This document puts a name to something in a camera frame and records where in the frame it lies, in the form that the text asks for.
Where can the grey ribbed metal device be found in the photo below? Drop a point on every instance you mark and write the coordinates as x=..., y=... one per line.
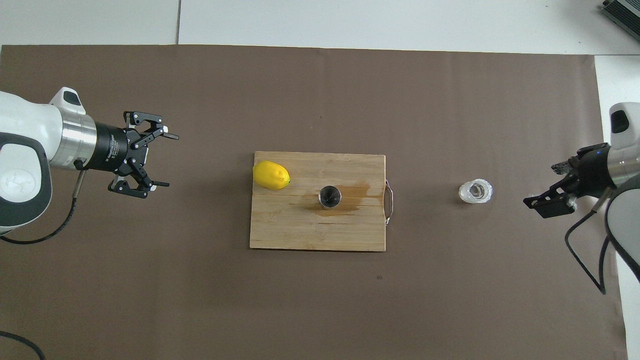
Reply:
x=625, y=11

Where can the clear crinkled plastic cup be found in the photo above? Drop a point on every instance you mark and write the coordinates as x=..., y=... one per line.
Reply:
x=476, y=192

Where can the brown paper table mat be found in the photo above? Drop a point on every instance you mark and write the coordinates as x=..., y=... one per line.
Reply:
x=200, y=90

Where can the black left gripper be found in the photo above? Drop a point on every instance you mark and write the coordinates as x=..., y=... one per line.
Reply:
x=117, y=150

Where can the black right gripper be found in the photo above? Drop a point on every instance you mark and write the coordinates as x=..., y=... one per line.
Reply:
x=594, y=172

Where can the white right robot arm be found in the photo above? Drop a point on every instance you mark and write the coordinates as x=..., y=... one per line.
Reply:
x=625, y=155

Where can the steel double jigger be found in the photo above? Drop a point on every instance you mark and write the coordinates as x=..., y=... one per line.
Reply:
x=330, y=197

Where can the yellow lemon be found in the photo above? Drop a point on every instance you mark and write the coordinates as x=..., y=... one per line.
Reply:
x=271, y=175

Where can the wooden cutting board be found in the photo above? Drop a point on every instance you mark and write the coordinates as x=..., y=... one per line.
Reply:
x=300, y=230

